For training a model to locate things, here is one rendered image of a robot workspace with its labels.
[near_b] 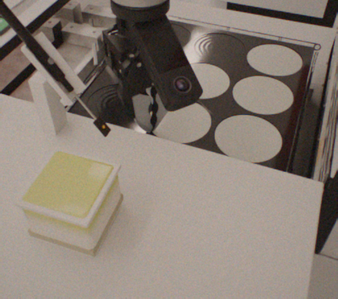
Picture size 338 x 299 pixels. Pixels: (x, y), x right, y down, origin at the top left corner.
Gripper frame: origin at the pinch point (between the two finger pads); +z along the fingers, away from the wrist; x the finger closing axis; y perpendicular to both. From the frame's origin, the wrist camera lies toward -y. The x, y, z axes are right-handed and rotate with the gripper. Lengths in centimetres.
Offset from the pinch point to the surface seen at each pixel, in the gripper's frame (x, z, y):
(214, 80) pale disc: -15.5, 1.3, 6.3
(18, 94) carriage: 15.1, 3.3, 21.7
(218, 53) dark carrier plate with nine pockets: -20.8, 1.4, 13.1
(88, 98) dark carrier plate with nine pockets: 5.5, 1.3, 12.5
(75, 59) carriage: 2.7, 3.3, 27.1
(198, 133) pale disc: -6.1, 1.3, -3.3
